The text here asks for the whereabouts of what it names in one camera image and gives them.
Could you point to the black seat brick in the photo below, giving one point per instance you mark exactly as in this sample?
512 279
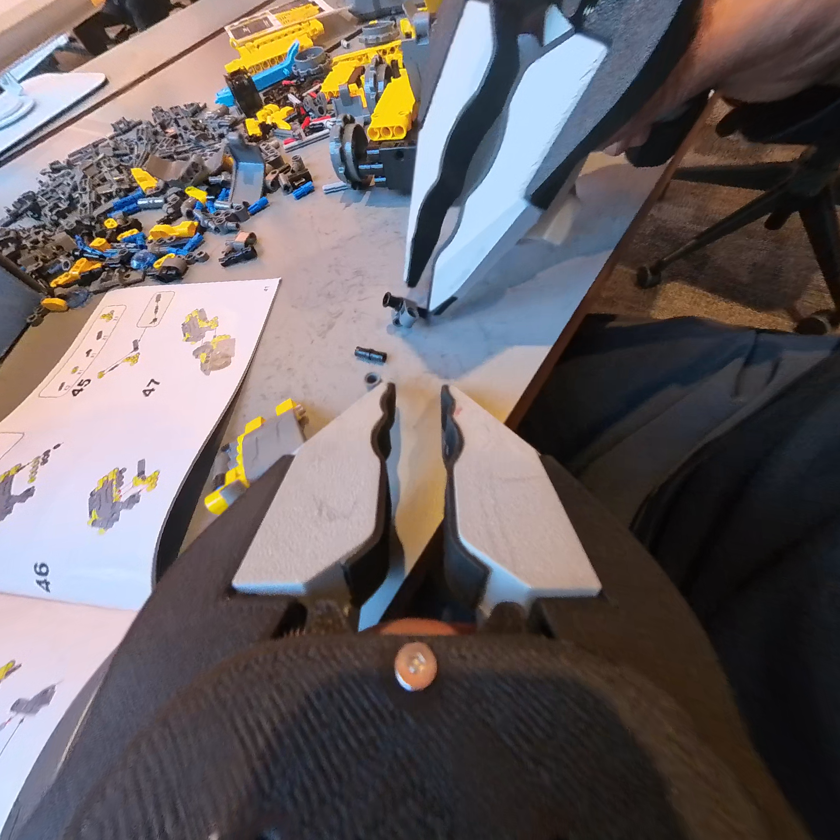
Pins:
244 95

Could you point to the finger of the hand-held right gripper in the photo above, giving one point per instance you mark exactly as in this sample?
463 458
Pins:
446 98
544 118

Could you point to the blue brick separator tool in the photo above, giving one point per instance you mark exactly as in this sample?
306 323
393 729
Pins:
269 75

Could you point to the person's right hand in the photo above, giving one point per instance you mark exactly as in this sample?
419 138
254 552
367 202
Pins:
774 46

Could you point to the large yellow panel brick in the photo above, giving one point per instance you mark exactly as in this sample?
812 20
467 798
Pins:
275 43

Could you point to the open blue cardboard box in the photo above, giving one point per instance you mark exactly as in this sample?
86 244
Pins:
16 308

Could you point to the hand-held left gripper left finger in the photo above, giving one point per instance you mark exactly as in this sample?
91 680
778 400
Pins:
315 518

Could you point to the pile of loose brick parts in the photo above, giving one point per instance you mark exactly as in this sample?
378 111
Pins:
131 177

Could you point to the person's blue trouser leg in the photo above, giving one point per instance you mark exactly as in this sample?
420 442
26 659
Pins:
656 380

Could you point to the grey yellow brick assembly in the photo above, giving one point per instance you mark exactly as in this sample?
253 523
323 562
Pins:
262 453

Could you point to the white clipboard stand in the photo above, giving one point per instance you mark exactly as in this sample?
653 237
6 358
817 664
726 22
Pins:
52 98

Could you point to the short black ridged pin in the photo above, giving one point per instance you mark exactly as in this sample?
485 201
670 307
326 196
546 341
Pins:
371 354

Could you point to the grey double-hole connector brick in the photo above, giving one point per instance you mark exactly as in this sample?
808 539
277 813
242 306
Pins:
410 315

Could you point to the black chair base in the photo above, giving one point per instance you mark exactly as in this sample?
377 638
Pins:
807 197

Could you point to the yellow grey brick vehicle model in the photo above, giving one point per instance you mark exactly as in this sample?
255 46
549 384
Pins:
387 111

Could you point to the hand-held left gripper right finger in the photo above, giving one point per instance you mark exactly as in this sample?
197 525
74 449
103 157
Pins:
518 525

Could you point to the printed sticker sheet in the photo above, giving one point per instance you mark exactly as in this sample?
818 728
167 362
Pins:
253 25

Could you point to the instruction booklet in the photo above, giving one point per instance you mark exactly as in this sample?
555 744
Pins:
98 426

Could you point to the black grey joint brick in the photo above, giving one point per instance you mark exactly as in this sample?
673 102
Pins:
237 250

